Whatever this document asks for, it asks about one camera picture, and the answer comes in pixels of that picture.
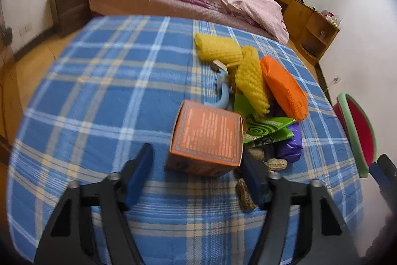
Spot dark wooden nightstand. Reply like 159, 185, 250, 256
50, 0, 92, 37

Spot small bottles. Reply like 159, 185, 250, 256
321, 10, 342, 26

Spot orange cardboard box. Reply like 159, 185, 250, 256
165, 99, 244, 178

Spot red bin with green rim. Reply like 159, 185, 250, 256
333, 93, 378, 178

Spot long wooden cabinet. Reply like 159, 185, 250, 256
187, 0, 340, 65

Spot purple packet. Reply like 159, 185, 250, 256
273, 122, 303, 164

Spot blue plaid tablecloth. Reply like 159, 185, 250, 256
6, 15, 365, 265

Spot yellow foam net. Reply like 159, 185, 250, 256
194, 33, 244, 64
235, 45, 270, 115

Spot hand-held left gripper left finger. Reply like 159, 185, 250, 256
33, 143, 155, 265

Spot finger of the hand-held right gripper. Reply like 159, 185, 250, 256
369, 154, 397, 210

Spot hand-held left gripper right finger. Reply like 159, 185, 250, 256
241, 149, 357, 265

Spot brown cardboard piece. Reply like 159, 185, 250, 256
210, 59, 227, 73

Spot green spiral print packet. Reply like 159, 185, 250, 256
233, 93, 295, 144

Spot wooden wardrobe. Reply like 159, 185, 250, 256
0, 41, 24, 160

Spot light blue plastic object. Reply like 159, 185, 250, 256
204, 69, 233, 110

